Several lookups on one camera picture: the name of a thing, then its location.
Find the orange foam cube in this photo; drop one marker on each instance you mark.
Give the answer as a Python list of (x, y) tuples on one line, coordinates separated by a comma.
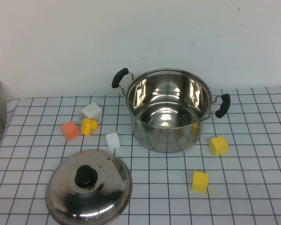
[(70, 131)]

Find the yellow foam cube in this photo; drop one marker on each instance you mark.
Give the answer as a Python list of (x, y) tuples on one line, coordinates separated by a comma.
[(219, 145), (199, 182)]

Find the white power adapter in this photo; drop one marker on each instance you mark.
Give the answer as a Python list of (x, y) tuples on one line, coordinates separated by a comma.
[(91, 110)]

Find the yellow rubber duck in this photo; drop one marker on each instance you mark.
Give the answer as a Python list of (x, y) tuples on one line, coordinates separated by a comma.
[(86, 127)]

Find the steel lid with black knob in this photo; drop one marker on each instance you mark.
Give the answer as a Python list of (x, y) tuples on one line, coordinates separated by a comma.
[(68, 204)]

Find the white black grid tablecloth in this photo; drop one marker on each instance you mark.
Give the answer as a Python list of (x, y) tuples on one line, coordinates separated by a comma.
[(159, 187)]

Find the white foam cube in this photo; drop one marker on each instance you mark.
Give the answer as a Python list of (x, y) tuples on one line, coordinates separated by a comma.
[(113, 141)]

